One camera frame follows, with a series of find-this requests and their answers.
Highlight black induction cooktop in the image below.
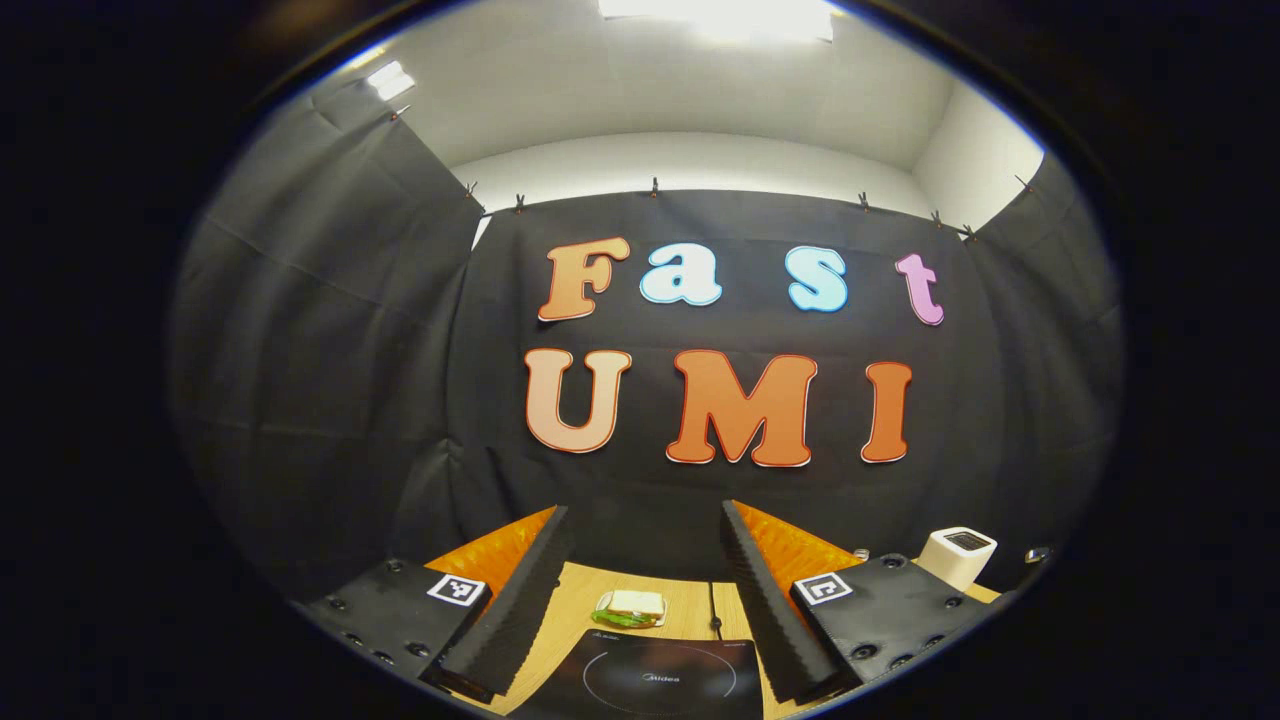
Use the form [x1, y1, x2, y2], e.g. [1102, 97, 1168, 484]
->
[510, 628, 766, 720]

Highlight sandwich with lettuce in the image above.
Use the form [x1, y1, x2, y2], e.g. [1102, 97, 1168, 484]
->
[597, 590, 667, 628]

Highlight white cylindrical appliance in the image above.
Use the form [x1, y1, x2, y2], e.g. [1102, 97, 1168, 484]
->
[915, 527, 999, 593]

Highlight large ceiling light panel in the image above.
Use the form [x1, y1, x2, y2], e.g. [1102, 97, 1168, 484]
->
[598, 0, 836, 43]

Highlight row of backdrop clips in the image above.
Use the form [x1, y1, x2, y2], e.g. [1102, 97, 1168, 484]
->
[390, 105, 1036, 241]

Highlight small ceiling light panel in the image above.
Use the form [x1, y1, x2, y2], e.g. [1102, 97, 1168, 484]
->
[365, 60, 416, 101]

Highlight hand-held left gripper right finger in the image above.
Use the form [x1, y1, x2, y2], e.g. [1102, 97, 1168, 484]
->
[720, 498, 986, 706]

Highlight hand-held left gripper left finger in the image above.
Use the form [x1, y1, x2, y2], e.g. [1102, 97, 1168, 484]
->
[298, 505, 579, 704]

